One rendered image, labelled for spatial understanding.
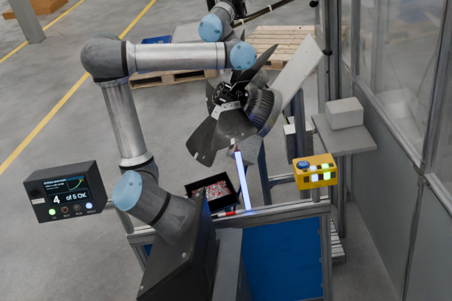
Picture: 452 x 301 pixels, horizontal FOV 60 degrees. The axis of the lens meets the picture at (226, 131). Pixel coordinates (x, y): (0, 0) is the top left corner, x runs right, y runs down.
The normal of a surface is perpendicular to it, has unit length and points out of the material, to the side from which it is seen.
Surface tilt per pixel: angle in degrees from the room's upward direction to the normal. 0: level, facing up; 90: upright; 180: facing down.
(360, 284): 0
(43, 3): 90
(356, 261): 0
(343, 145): 0
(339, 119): 90
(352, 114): 90
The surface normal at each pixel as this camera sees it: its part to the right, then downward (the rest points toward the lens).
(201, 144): -0.57, -0.11
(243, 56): 0.15, 0.30
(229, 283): -0.17, -0.80
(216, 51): 0.14, -0.13
